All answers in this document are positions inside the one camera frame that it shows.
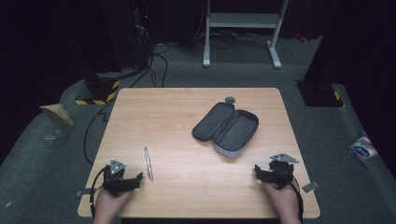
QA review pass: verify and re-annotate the white blue packet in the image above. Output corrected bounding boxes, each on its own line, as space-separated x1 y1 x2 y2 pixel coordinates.
349 132 379 161

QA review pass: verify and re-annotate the person's left hand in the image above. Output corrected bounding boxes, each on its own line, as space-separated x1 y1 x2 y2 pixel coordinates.
93 187 134 218

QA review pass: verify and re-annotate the grey tape piece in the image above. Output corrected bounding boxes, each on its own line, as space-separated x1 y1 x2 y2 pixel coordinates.
75 188 93 198
301 180 321 194

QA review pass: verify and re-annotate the silver pen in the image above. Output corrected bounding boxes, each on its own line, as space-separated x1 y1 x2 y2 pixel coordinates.
143 146 155 183

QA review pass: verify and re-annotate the white metal stand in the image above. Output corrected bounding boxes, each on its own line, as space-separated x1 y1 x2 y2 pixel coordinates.
202 0 290 70

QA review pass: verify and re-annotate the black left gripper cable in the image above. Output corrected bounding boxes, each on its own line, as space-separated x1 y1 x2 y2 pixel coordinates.
89 166 108 219

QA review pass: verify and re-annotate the dark pencil case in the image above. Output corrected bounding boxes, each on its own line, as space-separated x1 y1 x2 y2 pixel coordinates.
191 101 261 160

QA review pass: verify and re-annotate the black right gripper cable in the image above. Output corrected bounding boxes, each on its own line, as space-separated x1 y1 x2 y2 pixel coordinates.
290 181 304 224

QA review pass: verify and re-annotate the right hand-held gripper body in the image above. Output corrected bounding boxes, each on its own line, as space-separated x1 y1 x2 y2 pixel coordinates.
266 152 300 190

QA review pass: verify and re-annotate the black floor cable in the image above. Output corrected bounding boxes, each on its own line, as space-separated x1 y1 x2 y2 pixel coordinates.
82 43 171 166

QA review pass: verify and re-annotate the black yellow striped stand base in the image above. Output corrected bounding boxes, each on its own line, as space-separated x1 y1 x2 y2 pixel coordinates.
74 72 121 106
296 80 346 108

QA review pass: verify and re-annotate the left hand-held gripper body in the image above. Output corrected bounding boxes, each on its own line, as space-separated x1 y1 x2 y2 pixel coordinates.
102 158 138 198

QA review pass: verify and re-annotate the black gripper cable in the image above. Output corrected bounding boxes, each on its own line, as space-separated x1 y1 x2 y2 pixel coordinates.
89 166 108 219
290 181 304 224

